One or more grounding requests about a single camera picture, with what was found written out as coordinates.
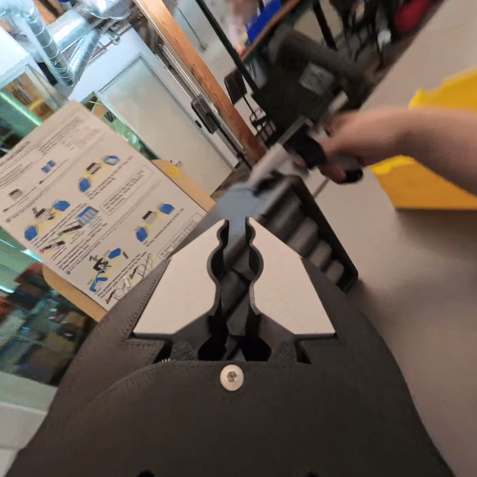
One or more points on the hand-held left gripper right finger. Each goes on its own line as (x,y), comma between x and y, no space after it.
(294,298)

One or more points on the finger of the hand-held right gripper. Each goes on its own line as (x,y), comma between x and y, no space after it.
(290,138)
(283,166)

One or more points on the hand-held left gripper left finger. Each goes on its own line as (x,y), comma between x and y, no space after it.
(175,298)

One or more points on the black drawer cabinet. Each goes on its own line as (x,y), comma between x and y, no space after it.
(238,203)

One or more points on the grid of cabinet drawers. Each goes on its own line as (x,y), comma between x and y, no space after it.
(302,238)

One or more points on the yellow storage bin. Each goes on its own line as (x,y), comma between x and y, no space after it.
(421,186)

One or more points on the person's right hand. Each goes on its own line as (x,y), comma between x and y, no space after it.
(365,138)

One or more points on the instruction poster on wooden board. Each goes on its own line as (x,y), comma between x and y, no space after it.
(182,179)

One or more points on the yellow smiley sticker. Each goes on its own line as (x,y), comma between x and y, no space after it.
(172,171)

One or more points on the printed instruction poster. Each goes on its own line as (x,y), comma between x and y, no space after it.
(93,205)

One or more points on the wooden post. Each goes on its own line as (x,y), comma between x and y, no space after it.
(193,63)

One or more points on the silver ventilation duct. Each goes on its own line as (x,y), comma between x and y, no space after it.
(70,37)

